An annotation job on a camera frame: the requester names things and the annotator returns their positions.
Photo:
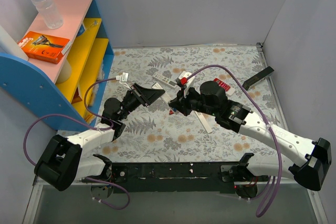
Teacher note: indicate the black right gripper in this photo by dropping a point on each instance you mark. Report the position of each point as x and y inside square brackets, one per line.
[182, 102]

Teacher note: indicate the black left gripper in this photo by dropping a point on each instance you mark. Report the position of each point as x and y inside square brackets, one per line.
[139, 94]

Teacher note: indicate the white remote battery cover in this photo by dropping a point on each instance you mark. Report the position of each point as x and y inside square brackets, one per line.
[203, 122]

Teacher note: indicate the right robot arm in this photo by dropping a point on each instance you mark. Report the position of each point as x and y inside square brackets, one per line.
[304, 160]

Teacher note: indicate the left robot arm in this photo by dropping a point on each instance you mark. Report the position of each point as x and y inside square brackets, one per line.
[64, 159]

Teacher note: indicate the white air conditioner remote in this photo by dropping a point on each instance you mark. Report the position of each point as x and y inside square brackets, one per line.
[164, 80]

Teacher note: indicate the red and white remote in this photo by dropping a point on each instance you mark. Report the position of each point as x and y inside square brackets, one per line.
[228, 89]

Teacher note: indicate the floral table mat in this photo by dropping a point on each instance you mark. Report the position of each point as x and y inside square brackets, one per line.
[152, 134]

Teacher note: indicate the blue shelf unit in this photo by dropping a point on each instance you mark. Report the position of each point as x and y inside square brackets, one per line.
[47, 89]

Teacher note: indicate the black rectangular box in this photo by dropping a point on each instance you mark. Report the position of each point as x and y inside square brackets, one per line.
[258, 77]

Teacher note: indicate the orange razor box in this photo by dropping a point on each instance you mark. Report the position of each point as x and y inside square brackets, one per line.
[42, 47]

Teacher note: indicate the clear plastic bottle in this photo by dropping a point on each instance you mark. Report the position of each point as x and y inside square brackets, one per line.
[49, 12]

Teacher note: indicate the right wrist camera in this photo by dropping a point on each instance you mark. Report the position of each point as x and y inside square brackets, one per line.
[185, 82]

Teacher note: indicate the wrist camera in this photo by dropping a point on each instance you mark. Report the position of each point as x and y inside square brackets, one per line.
[123, 79]
[185, 82]

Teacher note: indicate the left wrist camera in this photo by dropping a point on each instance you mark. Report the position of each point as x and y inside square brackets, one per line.
[123, 79]

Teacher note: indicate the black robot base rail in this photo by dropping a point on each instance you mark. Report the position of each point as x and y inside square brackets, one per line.
[222, 177]

